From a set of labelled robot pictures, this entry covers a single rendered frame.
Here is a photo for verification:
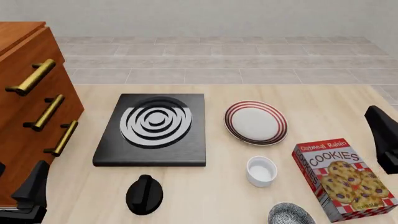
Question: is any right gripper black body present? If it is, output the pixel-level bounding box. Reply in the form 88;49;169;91
377;151;398;175

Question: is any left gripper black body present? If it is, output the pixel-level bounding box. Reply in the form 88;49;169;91
0;205;48;224

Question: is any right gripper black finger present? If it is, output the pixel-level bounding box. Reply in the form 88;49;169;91
364;105;398;162

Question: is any black patterned bowl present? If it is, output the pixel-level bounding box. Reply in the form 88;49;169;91
267;202;318;224

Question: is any flat black stove plate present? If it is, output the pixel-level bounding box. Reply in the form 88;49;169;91
92;93;208;168

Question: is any white plate with red rings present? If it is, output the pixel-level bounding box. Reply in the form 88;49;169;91
223;100;289;146

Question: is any white ramekin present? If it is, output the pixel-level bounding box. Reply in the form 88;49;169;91
246;155;279;189

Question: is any red cookies box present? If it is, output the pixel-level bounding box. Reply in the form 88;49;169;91
291;137;398;223

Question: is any round black stove knob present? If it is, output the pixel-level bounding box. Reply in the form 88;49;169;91
125;174;164;217

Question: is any wooden cabinet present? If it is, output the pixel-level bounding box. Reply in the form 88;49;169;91
0;21;85;209

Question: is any brass drawer handle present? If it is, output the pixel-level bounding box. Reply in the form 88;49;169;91
43;119;80;157
22;93;66;133
4;58;57;97

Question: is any wooden drawer with brass handle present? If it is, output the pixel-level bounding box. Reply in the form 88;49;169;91
0;26;65;122
0;62;76;164
0;86;85;207

